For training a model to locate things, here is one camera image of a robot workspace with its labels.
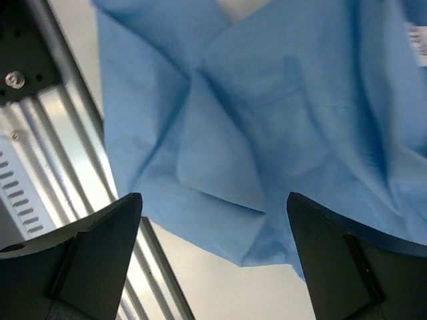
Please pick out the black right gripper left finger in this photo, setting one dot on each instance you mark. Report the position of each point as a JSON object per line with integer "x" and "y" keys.
{"x": 75, "y": 272}

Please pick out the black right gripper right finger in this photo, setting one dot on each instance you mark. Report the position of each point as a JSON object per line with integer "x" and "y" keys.
{"x": 354, "y": 271}

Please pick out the light blue shirt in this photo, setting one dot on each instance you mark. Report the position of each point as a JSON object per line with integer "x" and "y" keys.
{"x": 215, "y": 123}

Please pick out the perforated white cable duct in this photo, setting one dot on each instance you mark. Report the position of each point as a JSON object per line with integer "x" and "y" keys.
{"x": 23, "y": 214}

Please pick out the aluminium mounting rail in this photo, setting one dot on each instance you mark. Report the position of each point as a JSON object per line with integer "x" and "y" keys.
{"x": 49, "y": 113}

